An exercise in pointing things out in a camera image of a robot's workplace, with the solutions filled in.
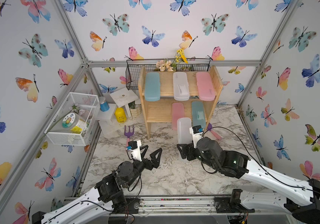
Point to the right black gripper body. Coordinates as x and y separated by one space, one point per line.
193 154

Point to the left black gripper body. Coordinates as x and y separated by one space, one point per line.
147 165

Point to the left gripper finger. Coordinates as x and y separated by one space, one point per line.
143 150
155 158

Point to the clear pencil case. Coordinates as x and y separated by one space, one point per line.
181 86
183 130

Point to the teal pencil case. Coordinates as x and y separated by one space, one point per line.
198 114
152 87

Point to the pink pencil case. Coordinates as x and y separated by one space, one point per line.
178 111
205 86

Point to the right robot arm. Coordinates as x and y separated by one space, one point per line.
300 198

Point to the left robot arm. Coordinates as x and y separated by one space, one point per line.
107 196

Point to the purple garden fork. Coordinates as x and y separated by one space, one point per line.
128 132

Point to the purple pink garden trowel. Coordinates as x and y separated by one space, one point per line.
216 135

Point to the yellow bottle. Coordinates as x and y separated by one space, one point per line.
120 115

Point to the small potted plant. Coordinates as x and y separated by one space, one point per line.
135 109

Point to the white step block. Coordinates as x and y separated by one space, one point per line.
108 122

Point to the white small stool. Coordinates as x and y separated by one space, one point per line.
123 97

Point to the blue tin can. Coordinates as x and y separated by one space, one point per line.
104 106

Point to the clear jar colourful lid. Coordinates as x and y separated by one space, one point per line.
74 123

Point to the artificial flower bunch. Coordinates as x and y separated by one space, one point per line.
170 65

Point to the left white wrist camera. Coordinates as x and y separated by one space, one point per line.
134 148

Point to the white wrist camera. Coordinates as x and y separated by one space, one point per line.
134 148
197 133

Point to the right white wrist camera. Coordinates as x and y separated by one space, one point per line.
197 133

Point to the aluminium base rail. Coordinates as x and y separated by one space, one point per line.
176 205

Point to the white mesh wall basket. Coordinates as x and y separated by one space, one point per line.
85 105

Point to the black wire basket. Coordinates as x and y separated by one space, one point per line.
134 67

